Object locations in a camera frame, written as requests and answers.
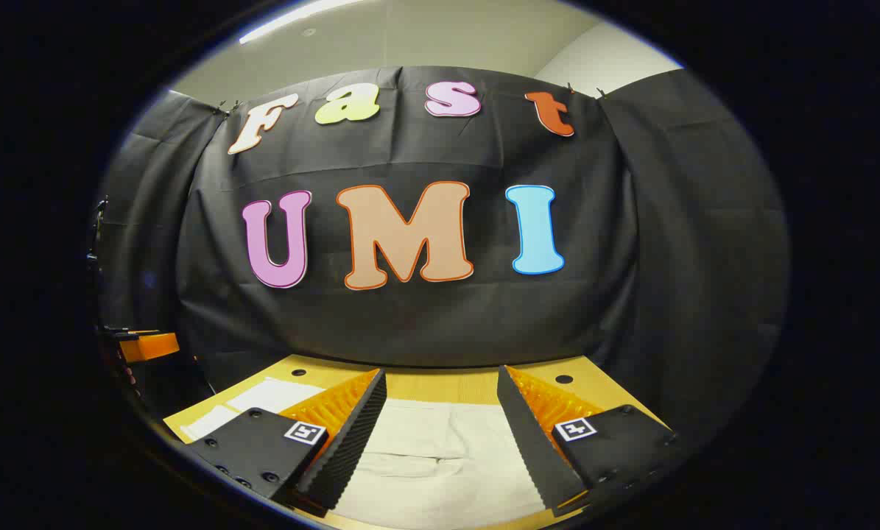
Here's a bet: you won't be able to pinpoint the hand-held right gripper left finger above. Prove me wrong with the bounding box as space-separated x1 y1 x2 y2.
186 368 387 512

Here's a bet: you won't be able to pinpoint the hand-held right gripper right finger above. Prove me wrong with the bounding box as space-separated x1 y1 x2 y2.
497 364 680 516

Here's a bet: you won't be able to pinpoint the white jeans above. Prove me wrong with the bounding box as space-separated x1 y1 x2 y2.
180 377 552 530

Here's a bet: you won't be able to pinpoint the black backdrop cloth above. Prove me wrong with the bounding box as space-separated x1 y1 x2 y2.
97 65 790 442

